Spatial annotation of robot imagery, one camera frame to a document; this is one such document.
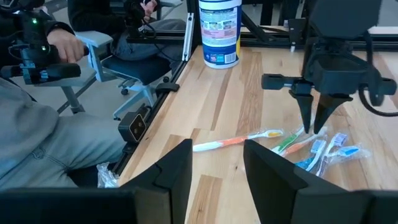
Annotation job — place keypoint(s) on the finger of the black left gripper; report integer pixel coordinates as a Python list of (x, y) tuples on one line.
[(329, 105), (304, 105)]

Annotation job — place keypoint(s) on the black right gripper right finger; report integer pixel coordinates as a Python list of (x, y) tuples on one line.
[(311, 208)]

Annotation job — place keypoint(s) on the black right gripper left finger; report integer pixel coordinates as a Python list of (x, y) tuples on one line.
[(93, 208)]

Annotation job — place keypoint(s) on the blue toothbrush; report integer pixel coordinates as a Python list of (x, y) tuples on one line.
[(348, 151), (315, 152)]

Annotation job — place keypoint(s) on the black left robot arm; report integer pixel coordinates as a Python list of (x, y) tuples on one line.
[(342, 15)]

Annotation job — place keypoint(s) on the clear plastic bag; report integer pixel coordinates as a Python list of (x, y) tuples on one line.
[(107, 177)]

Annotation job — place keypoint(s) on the orange toothbrush yellow bristles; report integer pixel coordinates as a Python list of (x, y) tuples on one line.
[(233, 141)]

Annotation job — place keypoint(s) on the person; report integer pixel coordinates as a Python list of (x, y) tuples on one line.
[(93, 15), (46, 140)]

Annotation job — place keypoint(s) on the black table clamp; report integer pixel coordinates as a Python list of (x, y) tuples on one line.
[(168, 88)]

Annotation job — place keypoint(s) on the blue grey office chair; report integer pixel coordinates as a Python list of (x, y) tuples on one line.
[(136, 70)]

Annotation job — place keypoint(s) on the person's hand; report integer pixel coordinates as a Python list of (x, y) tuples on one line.
[(149, 5), (65, 46)]

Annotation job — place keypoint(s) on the black aluminium table frame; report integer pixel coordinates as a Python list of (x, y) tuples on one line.
[(270, 40)]

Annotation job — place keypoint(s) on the black table-level camera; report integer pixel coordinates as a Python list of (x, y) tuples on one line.
[(133, 126)]

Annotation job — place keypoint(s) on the silver aluminium post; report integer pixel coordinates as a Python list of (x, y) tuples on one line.
[(188, 37)]

